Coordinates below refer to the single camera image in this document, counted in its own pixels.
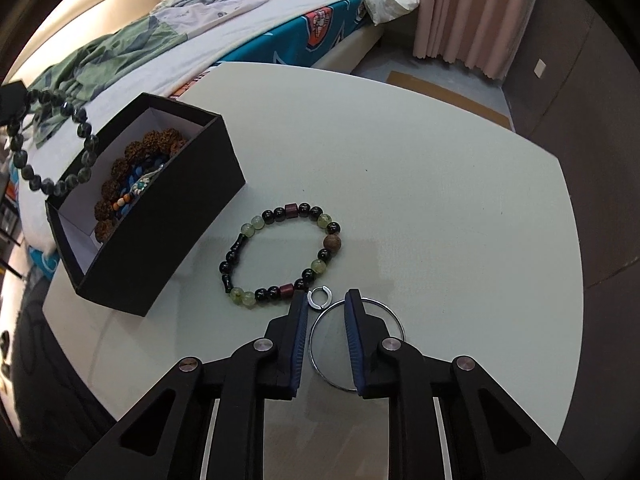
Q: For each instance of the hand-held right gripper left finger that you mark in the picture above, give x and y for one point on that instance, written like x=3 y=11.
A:
x=299 y=340

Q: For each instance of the cream padded headboard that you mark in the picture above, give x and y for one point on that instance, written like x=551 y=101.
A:
x=100 y=0

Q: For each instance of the brown cardboard floor sheets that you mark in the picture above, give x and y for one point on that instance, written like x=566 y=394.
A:
x=450 y=95

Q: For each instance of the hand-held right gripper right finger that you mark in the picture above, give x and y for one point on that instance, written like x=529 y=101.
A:
x=352 y=345

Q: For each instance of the large silver hoop bangle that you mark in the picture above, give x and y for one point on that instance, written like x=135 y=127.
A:
x=310 y=344

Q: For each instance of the wide pink curtain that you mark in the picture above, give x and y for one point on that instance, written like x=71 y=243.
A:
x=475 y=10

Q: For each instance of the black cardboard box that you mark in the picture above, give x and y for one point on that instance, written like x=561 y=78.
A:
x=200 y=185

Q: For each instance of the silver turquoise pendant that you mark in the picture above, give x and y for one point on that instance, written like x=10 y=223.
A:
x=142 y=185

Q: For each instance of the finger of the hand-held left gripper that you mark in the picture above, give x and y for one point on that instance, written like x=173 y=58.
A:
x=10 y=102

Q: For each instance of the white wall socket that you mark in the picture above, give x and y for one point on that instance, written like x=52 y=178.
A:
x=539 y=68

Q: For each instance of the cream bed frame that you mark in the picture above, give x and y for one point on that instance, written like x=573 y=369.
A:
x=350 y=50

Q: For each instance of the pale printed garment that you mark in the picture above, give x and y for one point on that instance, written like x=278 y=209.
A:
x=210 y=10

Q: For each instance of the green crumpled clothes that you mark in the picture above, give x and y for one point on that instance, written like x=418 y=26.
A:
x=115 y=55

